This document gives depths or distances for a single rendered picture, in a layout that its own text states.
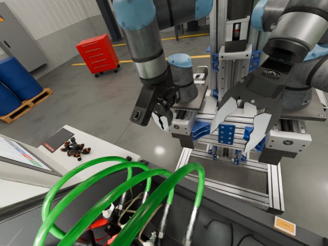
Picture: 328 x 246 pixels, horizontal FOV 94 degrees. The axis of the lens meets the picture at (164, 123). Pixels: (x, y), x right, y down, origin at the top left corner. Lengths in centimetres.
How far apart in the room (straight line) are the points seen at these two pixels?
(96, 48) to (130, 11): 405
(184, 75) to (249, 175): 107
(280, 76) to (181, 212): 64
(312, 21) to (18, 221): 67
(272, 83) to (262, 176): 134
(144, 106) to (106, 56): 401
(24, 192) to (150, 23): 47
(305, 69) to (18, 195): 93
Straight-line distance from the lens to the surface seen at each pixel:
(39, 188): 53
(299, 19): 37
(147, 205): 18
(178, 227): 76
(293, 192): 183
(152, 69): 36
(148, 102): 38
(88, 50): 446
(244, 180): 152
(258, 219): 65
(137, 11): 33
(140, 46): 34
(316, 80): 75
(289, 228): 66
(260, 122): 35
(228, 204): 65
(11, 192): 51
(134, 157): 77
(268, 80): 27
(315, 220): 179
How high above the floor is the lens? 157
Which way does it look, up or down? 43 degrees down
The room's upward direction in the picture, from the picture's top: 18 degrees counter-clockwise
